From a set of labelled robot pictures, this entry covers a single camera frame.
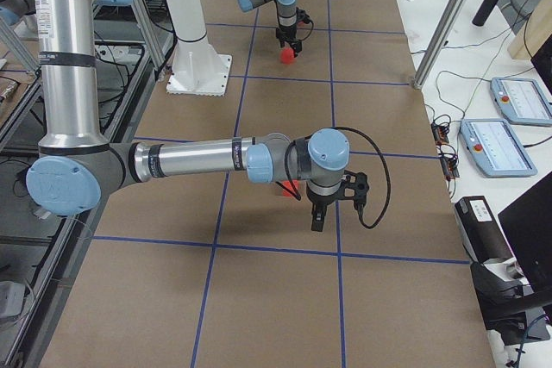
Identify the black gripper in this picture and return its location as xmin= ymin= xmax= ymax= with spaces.
xmin=306 ymin=190 xmax=338 ymax=231
xmin=276 ymin=24 xmax=303 ymax=56

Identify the black water bottle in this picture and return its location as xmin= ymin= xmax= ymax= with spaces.
xmin=471 ymin=0 xmax=499 ymax=27

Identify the near teach pendant tablet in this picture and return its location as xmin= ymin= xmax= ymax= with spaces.
xmin=460 ymin=119 xmax=537 ymax=178

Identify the black cardboard box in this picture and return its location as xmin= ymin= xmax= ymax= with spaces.
xmin=454 ymin=196 xmax=514 ymax=265

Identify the black monitor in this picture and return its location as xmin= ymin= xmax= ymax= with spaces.
xmin=470 ymin=175 xmax=551 ymax=345

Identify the far teach pendant tablet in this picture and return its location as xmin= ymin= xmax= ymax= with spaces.
xmin=491 ymin=78 xmax=551 ymax=127

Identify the aluminium frame post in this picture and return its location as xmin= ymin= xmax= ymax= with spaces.
xmin=411 ymin=0 xmax=466 ymax=90

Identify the red block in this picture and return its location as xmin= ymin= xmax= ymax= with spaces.
xmin=279 ymin=47 xmax=296 ymax=65
xmin=276 ymin=180 xmax=303 ymax=197

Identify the white pedestal column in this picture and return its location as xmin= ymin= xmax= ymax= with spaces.
xmin=166 ymin=0 xmax=232 ymax=97

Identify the teach pendant tablet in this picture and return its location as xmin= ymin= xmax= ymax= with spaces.
xmin=460 ymin=119 xmax=537 ymax=178
xmin=491 ymin=78 xmax=551 ymax=127

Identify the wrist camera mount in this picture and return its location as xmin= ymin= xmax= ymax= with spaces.
xmin=337 ymin=171 xmax=369 ymax=219
xmin=297 ymin=8 xmax=313 ymax=25

